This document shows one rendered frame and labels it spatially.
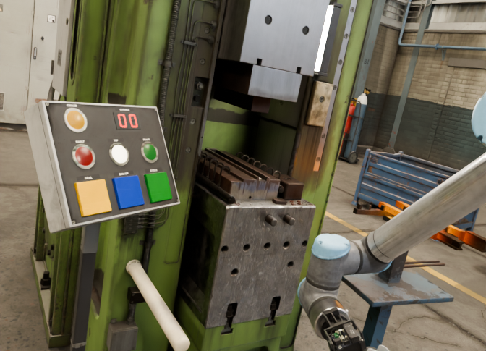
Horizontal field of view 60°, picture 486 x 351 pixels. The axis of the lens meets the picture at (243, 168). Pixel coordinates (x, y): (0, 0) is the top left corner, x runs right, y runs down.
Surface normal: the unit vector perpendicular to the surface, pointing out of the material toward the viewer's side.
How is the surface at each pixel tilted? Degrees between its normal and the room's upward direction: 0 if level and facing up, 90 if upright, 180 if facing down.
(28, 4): 90
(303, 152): 90
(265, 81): 90
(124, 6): 90
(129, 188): 60
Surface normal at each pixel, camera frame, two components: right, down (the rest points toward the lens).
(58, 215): -0.56, 0.08
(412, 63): -0.85, -0.04
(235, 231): 0.50, 0.28
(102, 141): 0.79, -0.25
